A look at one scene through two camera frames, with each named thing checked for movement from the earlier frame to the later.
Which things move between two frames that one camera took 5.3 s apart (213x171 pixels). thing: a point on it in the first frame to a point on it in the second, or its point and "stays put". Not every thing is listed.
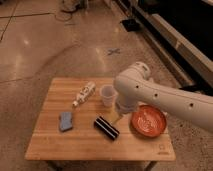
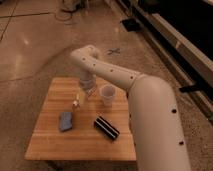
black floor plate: (131, 25) stays put
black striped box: (106, 128) stays put
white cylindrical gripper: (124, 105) to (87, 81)
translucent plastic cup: (108, 94) stays put
